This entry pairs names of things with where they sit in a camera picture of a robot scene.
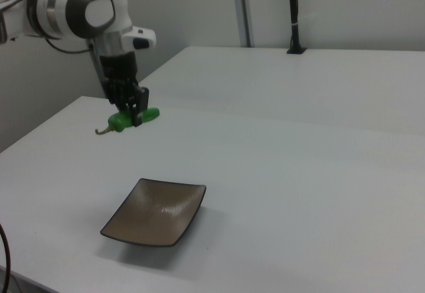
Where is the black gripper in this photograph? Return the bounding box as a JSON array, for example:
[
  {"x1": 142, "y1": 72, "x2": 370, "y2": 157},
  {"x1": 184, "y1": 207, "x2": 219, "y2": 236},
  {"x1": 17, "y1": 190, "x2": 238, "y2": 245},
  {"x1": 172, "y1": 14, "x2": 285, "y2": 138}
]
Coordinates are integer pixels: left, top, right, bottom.
[{"x1": 98, "y1": 50, "x2": 151, "y2": 128}]

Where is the green chili pepper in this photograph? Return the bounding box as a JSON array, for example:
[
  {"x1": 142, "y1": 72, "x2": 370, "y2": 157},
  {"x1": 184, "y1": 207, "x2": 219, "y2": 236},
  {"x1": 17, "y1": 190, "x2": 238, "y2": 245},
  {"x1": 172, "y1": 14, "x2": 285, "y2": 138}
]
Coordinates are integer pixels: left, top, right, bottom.
[{"x1": 94, "y1": 106, "x2": 161, "y2": 136}]

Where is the brown square ceramic plate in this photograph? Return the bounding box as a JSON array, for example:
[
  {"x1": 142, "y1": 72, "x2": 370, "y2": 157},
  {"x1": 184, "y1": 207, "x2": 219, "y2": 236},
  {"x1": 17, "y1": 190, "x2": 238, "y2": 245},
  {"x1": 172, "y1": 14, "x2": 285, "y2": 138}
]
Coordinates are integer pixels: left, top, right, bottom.
[{"x1": 100, "y1": 177, "x2": 207, "y2": 248}]

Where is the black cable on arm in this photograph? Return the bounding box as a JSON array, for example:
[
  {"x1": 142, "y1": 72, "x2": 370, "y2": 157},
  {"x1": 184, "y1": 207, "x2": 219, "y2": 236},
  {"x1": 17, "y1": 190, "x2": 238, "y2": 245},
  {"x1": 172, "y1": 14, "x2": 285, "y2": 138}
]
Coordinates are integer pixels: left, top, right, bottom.
[{"x1": 44, "y1": 36, "x2": 91, "y2": 54}]

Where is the grey metal partition post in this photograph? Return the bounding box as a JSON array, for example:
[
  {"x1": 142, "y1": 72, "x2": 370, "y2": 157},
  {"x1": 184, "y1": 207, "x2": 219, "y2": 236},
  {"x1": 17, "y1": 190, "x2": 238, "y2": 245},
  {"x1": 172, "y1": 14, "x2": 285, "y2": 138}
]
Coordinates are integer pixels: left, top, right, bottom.
[{"x1": 230, "y1": 0, "x2": 252, "y2": 48}]

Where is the black camera stand white band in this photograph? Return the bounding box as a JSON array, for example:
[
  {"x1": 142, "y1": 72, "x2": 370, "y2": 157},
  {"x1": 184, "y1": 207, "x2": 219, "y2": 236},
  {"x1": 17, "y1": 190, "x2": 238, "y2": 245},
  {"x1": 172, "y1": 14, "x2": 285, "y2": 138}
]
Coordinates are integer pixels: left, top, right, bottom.
[{"x1": 286, "y1": 0, "x2": 308, "y2": 55}]

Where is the dark cable at table edge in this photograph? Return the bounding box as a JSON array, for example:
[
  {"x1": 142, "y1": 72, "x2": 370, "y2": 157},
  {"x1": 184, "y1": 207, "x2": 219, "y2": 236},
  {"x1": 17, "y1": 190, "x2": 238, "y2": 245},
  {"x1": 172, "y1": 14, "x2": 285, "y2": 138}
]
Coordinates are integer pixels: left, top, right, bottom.
[{"x1": 0, "y1": 222, "x2": 15, "y2": 293}]

